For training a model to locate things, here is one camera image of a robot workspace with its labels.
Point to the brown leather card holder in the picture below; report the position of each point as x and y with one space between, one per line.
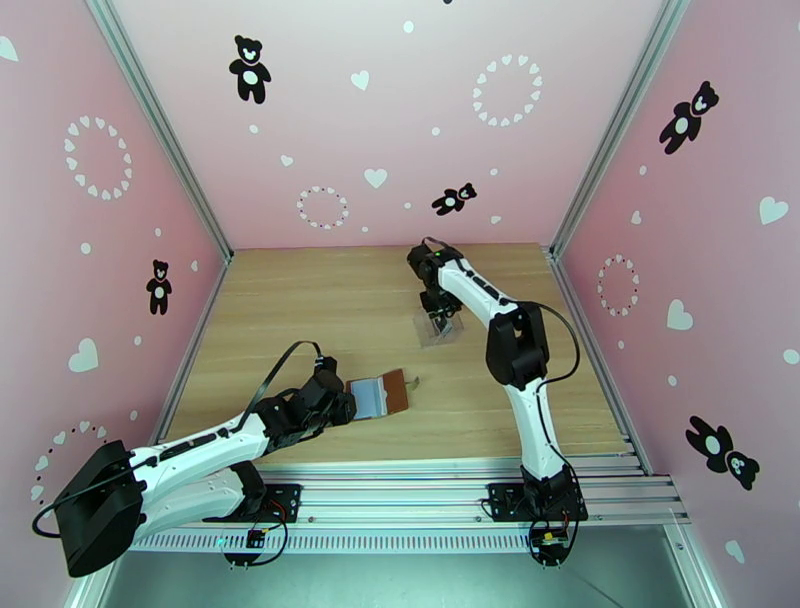
394 390

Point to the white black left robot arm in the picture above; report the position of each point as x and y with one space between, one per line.
187 462

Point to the black credit card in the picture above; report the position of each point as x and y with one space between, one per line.
442 336

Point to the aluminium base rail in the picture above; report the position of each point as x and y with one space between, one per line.
406 494

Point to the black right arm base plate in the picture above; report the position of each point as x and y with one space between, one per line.
500 503

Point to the aluminium frame post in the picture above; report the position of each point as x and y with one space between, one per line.
162 131
619 125

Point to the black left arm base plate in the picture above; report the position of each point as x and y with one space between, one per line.
284 500

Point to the aluminium table side rail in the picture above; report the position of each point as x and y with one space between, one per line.
600 362
194 350

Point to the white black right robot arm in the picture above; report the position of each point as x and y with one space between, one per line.
515 344

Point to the small black control board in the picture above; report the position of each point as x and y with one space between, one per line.
254 537
553 544

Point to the clear acrylic card stand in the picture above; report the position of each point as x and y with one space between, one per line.
456 337

